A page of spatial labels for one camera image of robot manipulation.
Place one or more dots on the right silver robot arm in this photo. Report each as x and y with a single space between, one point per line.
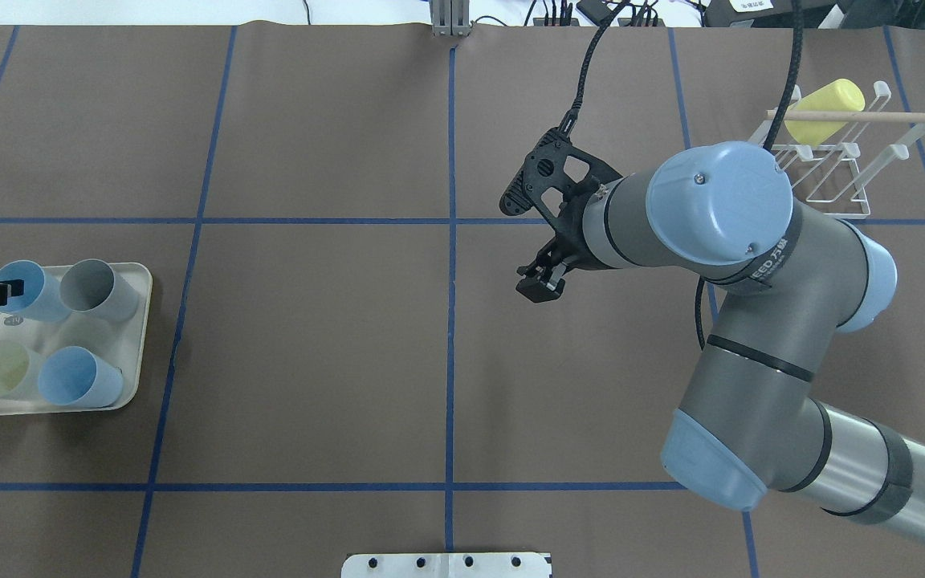
792 279

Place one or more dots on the cream plastic tray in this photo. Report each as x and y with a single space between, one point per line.
120 344

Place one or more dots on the white camera mast base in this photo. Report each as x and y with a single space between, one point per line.
448 564

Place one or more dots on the aluminium frame post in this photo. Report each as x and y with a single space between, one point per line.
450 18

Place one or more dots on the grey plastic cup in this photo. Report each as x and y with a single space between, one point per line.
93 287

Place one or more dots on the light blue plastic cup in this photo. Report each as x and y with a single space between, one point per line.
40 299

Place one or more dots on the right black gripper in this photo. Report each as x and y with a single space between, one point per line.
571 238

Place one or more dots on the cream plastic cup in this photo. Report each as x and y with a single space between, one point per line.
20 367

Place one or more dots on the white cup drying rack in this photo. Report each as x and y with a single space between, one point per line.
832 178

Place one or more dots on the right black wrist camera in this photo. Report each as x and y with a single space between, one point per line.
544 169

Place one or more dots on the yellow plastic cup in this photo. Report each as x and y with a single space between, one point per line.
841 95

